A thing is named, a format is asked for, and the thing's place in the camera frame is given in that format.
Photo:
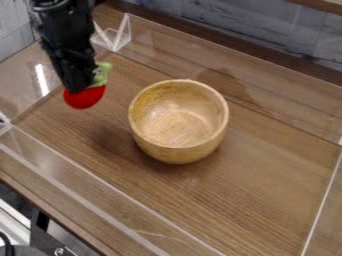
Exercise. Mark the red felt fruit green leaf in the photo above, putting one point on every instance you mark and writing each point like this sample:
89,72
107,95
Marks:
89,96

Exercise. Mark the clear acrylic tray wall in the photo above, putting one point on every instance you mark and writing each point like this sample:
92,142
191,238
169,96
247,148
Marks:
263,197

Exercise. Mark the light wooden bowl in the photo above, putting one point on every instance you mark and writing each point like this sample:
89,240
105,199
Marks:
177,118

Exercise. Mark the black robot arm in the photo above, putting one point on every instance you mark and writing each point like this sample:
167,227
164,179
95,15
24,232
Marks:
34,3

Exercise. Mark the black metal table leg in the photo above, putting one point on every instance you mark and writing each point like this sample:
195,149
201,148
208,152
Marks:
40,220

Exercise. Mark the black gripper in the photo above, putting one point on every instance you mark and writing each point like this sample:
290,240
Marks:
65,30

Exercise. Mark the clear acrylic corner bracket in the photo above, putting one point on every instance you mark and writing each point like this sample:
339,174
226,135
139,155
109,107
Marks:
109,38

